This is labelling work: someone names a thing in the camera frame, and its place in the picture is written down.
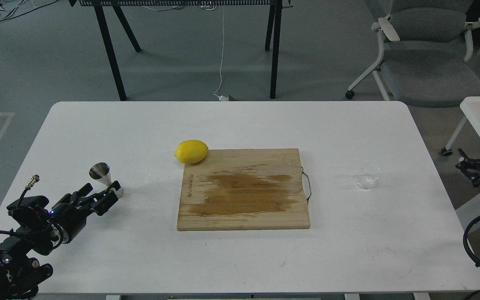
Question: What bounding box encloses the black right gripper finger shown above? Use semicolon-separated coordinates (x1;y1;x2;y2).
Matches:
456;148;480;187

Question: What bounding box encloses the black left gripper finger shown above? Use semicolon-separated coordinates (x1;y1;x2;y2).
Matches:
52;183;93;209
82;180;121;216

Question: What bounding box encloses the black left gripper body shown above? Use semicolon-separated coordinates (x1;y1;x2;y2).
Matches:
51;201;94;244

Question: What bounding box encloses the steel double jigger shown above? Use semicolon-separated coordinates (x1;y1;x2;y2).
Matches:
88;162;124;199

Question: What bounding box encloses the clear glass measuring cup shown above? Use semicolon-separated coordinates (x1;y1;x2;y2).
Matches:
355;163;381;190

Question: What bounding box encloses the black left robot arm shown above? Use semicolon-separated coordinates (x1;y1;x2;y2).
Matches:
0;175;123;300

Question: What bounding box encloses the yellow lemon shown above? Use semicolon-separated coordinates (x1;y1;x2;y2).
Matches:
174;139;208;165

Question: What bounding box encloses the grey office chair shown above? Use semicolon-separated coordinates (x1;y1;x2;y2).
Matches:
345;0;480;108

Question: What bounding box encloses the wooden cutting board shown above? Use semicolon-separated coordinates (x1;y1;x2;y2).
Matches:
177;148;311;231

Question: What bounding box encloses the white power cable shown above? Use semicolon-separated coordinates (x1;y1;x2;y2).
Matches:
212;6;229;102

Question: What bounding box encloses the black metal frame table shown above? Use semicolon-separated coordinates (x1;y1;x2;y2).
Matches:
69;0;291;101

